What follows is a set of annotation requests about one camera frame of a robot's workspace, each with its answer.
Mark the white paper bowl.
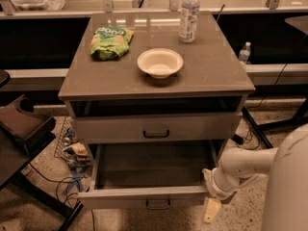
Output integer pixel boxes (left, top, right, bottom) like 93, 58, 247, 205
137, 48, 184, 79

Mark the white shoe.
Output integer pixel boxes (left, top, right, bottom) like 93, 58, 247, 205
0, 218, 25, 231

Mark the dark brown chair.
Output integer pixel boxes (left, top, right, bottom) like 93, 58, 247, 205
0, 95, 56, 153

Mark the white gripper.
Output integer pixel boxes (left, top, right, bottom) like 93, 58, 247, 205
202, 168, 241, 223

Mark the grey drawer cabinet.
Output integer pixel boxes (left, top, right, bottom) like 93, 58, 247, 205
58, 11, 256, 146

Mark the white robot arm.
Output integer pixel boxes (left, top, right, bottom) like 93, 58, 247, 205
202, 124, 308, 231

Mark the clear water bottle on cabinet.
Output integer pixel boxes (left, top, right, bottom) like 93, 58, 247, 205
179, 0, 200, 42

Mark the wire basket with clutter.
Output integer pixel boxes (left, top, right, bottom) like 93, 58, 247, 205
54, 117, 91, 168

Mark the black table leg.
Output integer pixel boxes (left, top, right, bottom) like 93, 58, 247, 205
242, 107, 272, 149

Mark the green chip bag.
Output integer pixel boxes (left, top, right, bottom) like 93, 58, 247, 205
90, 26, 134, 61

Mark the small water bottle on ledge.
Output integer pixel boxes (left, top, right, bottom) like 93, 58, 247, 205
239, 41, 251, 64

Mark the black floor cable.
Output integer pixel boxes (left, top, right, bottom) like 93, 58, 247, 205
28, 162, 97, 231

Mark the grey drawer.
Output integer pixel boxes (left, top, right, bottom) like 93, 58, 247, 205
71, 113, 242, 144
79, 141, 216, 210

